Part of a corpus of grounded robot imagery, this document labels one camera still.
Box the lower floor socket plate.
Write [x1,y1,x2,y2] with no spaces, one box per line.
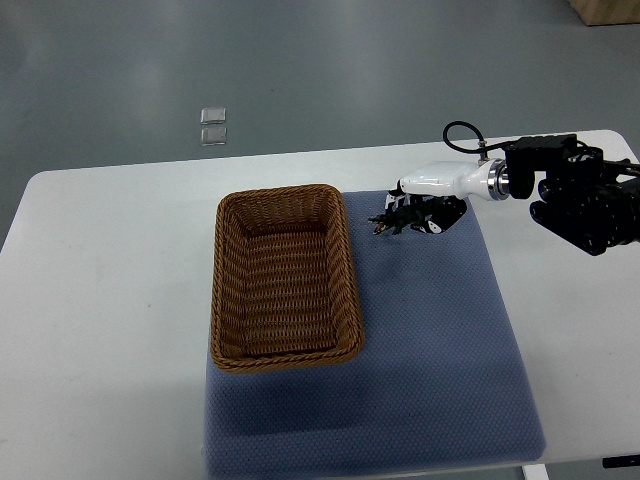
[200,127,227,146]

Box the upper floor socket plate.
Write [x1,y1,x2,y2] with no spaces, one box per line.
[200,107,226,125]

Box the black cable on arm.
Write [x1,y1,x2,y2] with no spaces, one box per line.
[442,121,516,165]

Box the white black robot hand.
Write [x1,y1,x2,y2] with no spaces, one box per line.
[383,159,509,233]

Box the white table leg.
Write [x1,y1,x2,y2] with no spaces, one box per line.
[522,464,550,480]

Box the blue textured mat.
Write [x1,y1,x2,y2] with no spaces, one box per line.
[204,191,546,479]

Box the dark green toy crocodile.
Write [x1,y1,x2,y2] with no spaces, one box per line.
[367,200,443,235]

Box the floor socket plate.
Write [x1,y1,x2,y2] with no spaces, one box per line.
[200,107,226,125]
[200,127,227,146]

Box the black table control panel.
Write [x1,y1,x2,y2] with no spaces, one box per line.
[602,454,640,469]

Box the brown wicker basket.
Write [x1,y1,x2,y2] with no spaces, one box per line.
[210,184,365,374]

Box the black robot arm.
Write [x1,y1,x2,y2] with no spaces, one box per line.
[503,134,639,256]

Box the wooden cabinet corner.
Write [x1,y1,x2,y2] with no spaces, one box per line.
[569,0,639,26]

